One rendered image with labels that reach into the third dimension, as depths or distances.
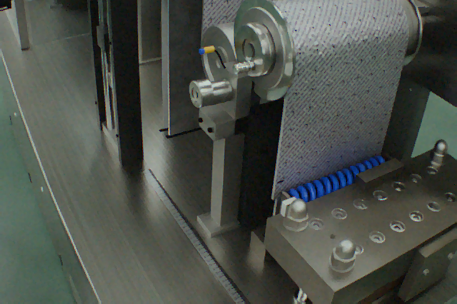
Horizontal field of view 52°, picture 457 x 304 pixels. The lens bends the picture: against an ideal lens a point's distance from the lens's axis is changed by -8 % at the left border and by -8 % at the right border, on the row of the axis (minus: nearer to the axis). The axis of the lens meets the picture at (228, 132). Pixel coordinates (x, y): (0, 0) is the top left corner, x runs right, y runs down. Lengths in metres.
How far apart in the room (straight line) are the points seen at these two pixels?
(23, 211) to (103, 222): 1.45
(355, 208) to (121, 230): 0.40
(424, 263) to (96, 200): 0.59
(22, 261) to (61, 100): 1.00
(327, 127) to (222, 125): 0.16
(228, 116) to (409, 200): 0.32
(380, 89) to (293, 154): 0.18
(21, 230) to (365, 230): 1.74
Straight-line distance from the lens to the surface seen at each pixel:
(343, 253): 0.66
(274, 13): 0.66
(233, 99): 0.73
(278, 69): 0.67
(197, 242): 0.87
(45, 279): 2.05
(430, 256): 0.77
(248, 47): 0.68
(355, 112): 0.79
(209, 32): 0.83
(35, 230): 2.25
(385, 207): 0.80
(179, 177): 1.00
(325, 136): 0.77
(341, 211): 0.78
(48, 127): 1.19
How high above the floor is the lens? 1.54
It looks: 34 degrees down
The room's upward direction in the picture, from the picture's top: 3 degrees clockwise
